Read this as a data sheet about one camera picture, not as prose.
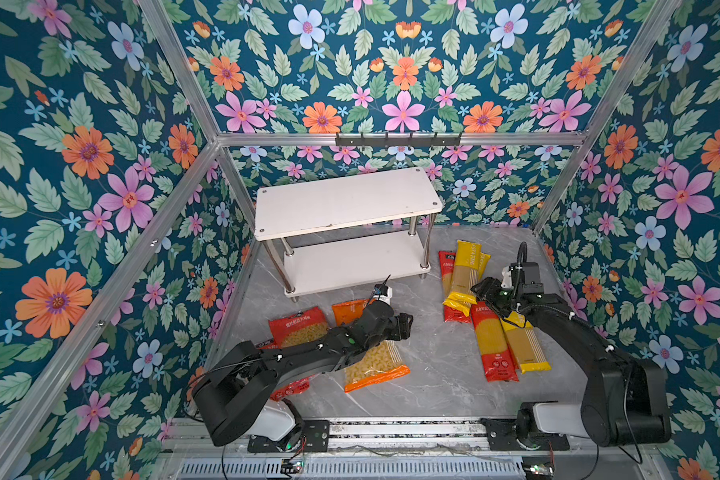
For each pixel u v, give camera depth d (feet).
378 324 2.09
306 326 2.85
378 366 2.70
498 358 2.76
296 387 2.56
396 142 3.05
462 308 3.03
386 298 2.51
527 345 2.79
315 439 2.39
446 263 3.47
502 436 2.41
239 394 1.38
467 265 3.33
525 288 2.22
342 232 3.90
